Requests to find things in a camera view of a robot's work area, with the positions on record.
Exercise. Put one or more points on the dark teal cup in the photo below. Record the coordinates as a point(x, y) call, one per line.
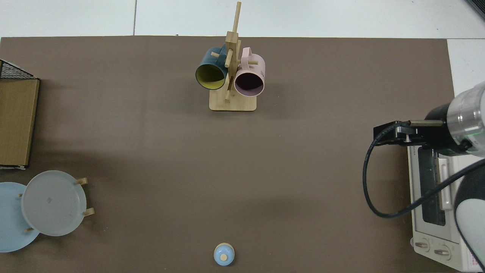
point(205, 57)

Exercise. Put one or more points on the dark grey device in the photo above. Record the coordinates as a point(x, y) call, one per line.
point(479, 5)

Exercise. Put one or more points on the pink cup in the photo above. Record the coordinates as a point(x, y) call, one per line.
point(257, 68)

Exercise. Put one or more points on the wooden cup stand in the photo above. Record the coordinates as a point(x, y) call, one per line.
point(233, 104)

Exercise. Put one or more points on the small blue round thing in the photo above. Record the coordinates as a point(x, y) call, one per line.
point(219, 253)

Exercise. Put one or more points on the pale oven knob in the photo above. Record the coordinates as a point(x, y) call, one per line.
point(421, 245)
point(441, 252)

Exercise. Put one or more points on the light blue plate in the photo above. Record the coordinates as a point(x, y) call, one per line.
point(11, 223)

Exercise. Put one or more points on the pale toaster oven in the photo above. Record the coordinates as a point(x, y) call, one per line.
point(428, 182)

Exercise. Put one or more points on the brown table cloth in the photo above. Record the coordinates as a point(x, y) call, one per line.
point(151, 151)

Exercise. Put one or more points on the wooden plate rack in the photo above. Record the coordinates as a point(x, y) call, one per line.
point(82, 181)

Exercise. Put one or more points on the grey plate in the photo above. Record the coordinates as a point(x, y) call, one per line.
point(53, 203)

